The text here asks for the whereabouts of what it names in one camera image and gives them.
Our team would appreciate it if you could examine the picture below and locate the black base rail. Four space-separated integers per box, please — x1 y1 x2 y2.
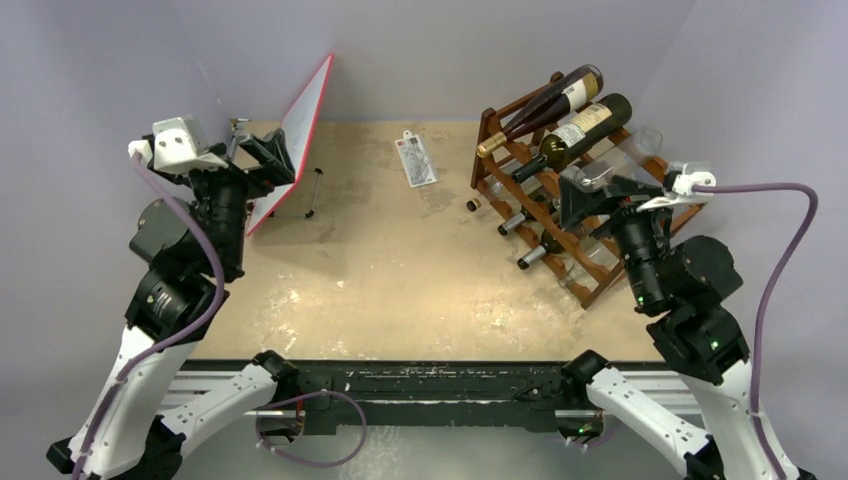
158 359 704 437

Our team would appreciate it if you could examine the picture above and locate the white printed card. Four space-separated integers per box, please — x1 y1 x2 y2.
394 130 440 188

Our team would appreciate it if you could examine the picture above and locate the silver capped bottle upper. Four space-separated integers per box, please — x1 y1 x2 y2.
497 199 561 236

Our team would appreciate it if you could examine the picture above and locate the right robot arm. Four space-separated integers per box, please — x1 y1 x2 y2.
559 164 808 479

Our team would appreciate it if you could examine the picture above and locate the clear glass bottle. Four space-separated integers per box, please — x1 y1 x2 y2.
560 127 663 180

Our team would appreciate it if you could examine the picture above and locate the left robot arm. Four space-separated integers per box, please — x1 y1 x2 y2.
46 127 299 479

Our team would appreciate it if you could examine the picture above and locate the red framed whiteboard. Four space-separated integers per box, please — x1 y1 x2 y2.
246 54 335 236

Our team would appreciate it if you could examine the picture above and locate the silver capped bottle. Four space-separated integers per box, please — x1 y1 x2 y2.
497 199 561 236
516 231 565 270

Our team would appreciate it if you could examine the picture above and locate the dark green wine bottle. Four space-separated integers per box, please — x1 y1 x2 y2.
510 93 633 183

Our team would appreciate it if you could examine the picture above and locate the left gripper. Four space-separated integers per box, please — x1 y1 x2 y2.
177 126 295 271

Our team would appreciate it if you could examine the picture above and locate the wooden wine rack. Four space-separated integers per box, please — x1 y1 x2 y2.
466 64 700 308

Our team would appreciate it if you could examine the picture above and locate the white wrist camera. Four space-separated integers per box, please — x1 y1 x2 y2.
128 115 228 176
637 162 716 212

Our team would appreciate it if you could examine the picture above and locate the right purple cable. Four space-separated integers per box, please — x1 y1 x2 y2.
692 182 820 480

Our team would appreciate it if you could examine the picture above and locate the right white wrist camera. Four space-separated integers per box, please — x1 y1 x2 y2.
637 162 716 212

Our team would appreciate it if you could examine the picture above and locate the clear bottle in rack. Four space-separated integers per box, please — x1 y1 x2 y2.
556 235 627 293

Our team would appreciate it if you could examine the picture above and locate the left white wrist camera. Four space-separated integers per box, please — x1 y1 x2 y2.
128 115 228 176

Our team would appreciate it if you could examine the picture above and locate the small dark cork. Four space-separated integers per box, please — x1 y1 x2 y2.
466 198 482 212

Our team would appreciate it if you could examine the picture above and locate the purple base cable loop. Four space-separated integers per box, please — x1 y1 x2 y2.
254 390 369 470

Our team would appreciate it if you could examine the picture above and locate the gold capped red wine bottle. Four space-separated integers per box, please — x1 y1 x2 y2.
476 64 604 158

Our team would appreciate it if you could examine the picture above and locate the silver capped bottle lower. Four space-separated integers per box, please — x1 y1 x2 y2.
516 231 565 270

